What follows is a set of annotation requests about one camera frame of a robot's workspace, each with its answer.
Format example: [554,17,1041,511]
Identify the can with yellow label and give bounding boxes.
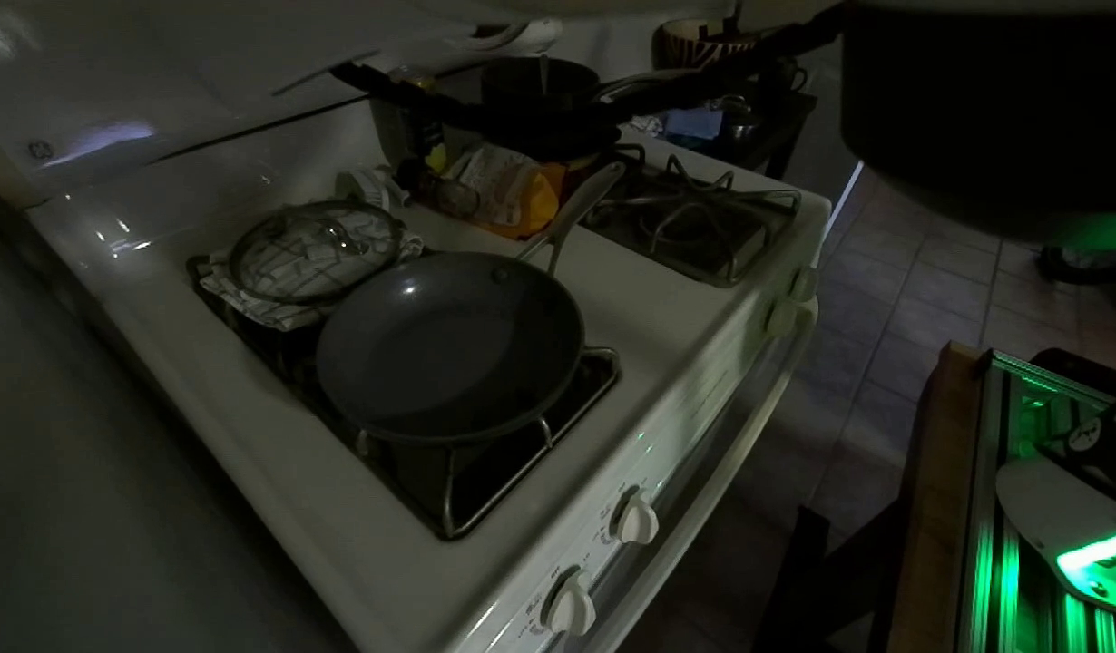
[367,67,452,187]

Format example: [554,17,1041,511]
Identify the oven door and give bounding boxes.
[558,304,820,653]

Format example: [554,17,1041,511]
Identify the blue cloth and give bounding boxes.
[663,106,725,142]

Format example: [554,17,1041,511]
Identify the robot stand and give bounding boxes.
[885,340,1116,653]

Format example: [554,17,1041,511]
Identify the black side table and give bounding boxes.
[665,54,818,180]

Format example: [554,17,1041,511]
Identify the glass pot lid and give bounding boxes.
[227,200,406,306]

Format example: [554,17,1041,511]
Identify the black pot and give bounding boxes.
[479,56,623,166]

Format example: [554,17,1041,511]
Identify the small metal pot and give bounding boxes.
[716,94,765,143]

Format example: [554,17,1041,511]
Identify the yellow and white food bag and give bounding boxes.
[447,143,569,240]

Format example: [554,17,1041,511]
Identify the white gas stove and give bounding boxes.
[0,0,836,653]

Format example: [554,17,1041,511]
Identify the patterned bowl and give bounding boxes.
[656,18,764,71]

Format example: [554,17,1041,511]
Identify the white checked dish towel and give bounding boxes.
[198,203,426,333]

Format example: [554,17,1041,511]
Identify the oven door handle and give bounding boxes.
[603,305,820,653]

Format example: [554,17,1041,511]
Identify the grey frying pan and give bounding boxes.
[314,161,628,446]

